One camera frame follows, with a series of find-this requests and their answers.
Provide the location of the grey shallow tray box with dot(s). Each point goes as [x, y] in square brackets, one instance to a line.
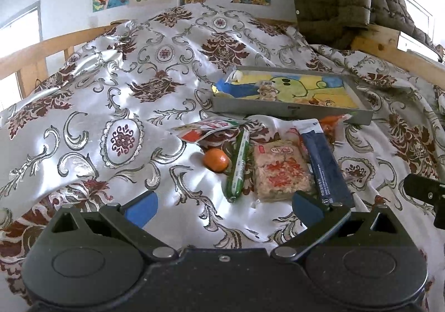
[288, 112]

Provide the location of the green sausage stick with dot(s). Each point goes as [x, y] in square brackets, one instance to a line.
[238, 166]

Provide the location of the white window frame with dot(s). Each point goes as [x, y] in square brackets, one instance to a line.
[21, 37]

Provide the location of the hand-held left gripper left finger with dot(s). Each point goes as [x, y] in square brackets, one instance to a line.
[140, 209]

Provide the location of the cartoon drawing sheet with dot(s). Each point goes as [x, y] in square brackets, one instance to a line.
[313, 87]

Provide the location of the clear rice cracker packet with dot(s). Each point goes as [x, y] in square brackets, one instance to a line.
[281, 173]

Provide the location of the orange mandarin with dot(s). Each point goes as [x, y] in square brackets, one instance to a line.
[216, 160]

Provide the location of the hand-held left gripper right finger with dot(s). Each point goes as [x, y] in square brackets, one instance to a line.
[307, 209]

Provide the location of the dark blue stick packet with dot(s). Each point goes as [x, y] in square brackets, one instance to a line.
[323, 166]

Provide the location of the floral satin printed blanket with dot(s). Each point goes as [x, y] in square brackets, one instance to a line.
[121, 99]

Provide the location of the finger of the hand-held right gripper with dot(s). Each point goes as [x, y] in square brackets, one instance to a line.
[422, 190]

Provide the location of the orange snack packet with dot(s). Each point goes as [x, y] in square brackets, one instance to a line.
[328, 122]

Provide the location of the small beige snack packet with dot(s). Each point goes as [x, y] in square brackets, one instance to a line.
[268, 90]

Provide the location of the red and white snack pouch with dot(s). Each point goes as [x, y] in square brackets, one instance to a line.
[205, 129]

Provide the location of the wooden bed frame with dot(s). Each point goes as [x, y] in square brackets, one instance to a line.
[34, 51]

